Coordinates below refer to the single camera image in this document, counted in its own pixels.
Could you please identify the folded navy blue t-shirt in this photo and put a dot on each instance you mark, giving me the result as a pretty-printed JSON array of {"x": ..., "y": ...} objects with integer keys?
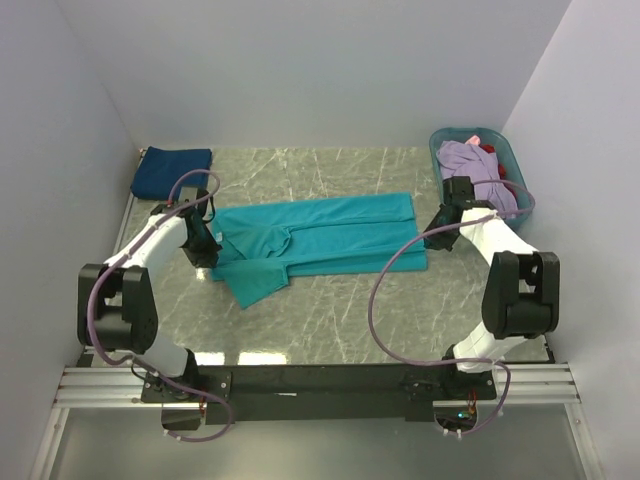
[{"x": 159, "y": 170}]

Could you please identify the lavender t-shirt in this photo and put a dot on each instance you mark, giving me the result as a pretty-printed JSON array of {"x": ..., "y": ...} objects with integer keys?
[{"x": 471, "y": 160}]

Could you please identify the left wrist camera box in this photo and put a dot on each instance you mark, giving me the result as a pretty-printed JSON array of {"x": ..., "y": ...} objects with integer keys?
[{"x": 189, "y": 194}]

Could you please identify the teal plastic laundry basket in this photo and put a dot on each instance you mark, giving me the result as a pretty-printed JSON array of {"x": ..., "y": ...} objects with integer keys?
[{"x": 505, "y": 155}]

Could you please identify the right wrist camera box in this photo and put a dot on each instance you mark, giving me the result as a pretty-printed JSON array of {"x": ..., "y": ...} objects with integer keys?
[{"x": 457, "y": 190}]

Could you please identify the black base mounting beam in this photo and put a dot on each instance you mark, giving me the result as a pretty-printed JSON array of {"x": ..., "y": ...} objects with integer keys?
[{"x": 317, "y": 392}]

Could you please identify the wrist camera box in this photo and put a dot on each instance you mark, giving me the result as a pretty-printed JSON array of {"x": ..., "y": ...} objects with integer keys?
[
  {"x": 457, "y": 190},
  {"x": 189, "y": 194}
]

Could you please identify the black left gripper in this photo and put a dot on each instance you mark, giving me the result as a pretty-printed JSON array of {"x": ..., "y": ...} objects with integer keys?
[{"x": 208, "y": 257}]

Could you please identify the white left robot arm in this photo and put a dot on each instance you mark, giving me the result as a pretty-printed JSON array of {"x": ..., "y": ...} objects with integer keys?
[{"x": 115, "y": 300}]

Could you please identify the teal t-shirt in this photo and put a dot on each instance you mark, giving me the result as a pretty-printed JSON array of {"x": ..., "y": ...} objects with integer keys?
[{"x": 264, "y": 246}]

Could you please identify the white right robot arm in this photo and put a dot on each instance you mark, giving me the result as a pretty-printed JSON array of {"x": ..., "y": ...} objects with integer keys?
[{"x": 521, "y": 295}]

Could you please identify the red garment in basket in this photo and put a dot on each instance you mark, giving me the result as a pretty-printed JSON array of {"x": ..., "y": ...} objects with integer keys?
[{"x": 501, "y": 170}]

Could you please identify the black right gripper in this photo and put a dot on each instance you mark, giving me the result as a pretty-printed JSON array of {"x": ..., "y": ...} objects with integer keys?
[{"x": 435, "y": 241}]

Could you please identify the pink garment in basket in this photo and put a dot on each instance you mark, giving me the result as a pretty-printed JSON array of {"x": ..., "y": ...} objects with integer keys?
[{"x": 474, "y": 140}]

